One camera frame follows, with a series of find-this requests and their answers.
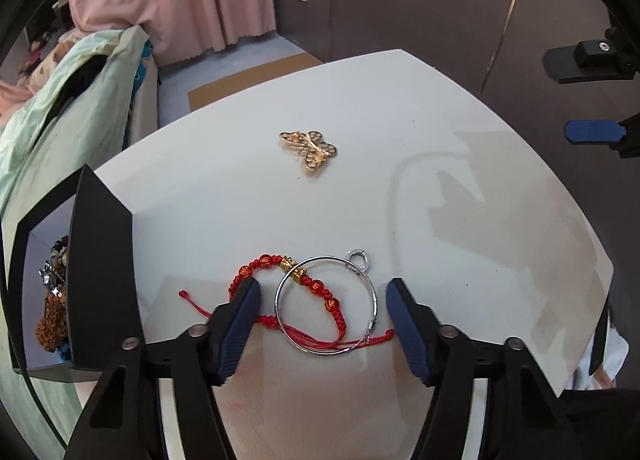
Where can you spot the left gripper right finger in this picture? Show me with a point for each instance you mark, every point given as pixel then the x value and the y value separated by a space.
pixel 418 331

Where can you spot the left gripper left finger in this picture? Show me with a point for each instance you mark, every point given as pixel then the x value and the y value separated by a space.
pixel 229 328

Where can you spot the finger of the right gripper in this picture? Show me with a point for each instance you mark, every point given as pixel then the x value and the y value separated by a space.
pixel 594 132
pixel 588 61

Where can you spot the silver bangle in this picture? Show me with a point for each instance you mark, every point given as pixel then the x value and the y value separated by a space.
pixel 356 262

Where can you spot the black jewelry box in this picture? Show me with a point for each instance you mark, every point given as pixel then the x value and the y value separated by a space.
pixel 102 306

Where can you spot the gold butterfly brooch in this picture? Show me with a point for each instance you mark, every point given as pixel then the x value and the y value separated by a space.
pixel 310 147

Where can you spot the flat cardboard sheet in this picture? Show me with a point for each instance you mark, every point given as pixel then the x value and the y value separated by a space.
pixel 239 81

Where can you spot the light green duvet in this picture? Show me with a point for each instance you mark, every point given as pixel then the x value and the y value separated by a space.
pixel 55 94

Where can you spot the black garment on bed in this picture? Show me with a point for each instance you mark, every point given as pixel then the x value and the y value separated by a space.
pixel 76 85

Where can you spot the pink curtain at window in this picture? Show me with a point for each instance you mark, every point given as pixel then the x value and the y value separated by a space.
pixel 11 99

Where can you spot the floral pillow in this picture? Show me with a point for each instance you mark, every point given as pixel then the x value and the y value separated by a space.
pixel 38 78

